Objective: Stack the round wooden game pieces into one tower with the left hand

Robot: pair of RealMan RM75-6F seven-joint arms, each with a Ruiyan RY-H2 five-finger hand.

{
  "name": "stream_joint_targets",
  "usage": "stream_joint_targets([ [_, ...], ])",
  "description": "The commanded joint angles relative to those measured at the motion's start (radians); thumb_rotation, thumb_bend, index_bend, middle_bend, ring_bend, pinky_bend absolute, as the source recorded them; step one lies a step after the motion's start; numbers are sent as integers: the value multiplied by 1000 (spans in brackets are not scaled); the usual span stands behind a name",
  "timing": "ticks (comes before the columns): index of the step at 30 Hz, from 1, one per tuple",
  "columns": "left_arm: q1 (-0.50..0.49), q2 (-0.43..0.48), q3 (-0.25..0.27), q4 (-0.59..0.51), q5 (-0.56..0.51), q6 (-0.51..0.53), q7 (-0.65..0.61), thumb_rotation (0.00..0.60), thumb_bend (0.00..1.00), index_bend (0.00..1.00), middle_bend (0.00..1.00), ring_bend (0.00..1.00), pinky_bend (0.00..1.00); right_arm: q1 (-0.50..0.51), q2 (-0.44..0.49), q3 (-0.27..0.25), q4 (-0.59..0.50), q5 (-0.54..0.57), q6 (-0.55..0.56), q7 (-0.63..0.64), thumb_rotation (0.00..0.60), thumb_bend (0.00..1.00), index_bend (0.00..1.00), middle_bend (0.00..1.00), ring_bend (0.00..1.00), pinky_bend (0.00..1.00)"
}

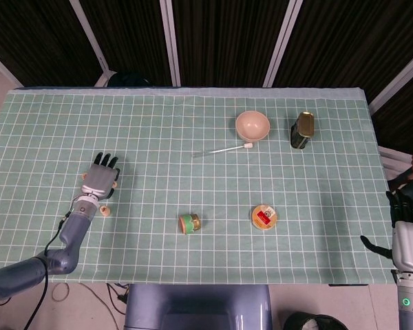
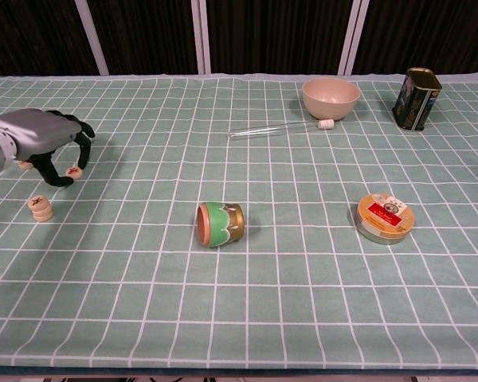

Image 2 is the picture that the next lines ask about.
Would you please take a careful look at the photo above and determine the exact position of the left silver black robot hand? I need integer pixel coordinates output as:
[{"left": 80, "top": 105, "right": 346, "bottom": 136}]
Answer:
[{"left": 0, "top": 107, "right": 96, "bottom": 188}]

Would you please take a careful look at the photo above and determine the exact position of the green gold small pot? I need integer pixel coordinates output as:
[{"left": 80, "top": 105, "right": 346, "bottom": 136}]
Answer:
[{"left": 195, "top": 201, "right": 246, "bottom": 249}]

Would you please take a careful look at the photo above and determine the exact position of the green white checked tablecloth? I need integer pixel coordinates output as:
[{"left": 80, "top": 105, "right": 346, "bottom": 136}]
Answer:
[{"left": 0, "top": 73, "right": 478, "bottom": 373}]

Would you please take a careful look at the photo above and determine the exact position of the glass test tube white stopper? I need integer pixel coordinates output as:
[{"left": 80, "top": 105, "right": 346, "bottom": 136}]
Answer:
[{"left": 228, "top": 118, "right": 336, "bottom": 142}]

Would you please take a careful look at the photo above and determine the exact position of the pink bowl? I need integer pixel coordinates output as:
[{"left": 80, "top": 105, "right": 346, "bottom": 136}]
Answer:
[{"left": 301, "top": 77, "right": 362, "bottom": 120}]

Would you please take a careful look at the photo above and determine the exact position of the round tin orange red lid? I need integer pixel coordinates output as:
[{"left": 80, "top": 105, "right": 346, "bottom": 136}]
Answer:
[{"left": 355, "top": 193, "right": 417, "bottom": 246}]

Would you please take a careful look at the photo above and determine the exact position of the dark green gold tea tin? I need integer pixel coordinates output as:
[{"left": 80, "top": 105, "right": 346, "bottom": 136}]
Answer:
[{"left": 391, "top": 67, "right": 444, "bottom": 132}]

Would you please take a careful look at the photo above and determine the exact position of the white partition frame post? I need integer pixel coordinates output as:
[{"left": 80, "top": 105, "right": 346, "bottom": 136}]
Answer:
[
  {"left": 190, "top": 0, "right": 213, "bottom": 76},
  {"left": 336, "top": 0, "right": 371, "bottom": 76},
  {"left": 73, "top": 0, "right": 111, "bottom": 76}
]

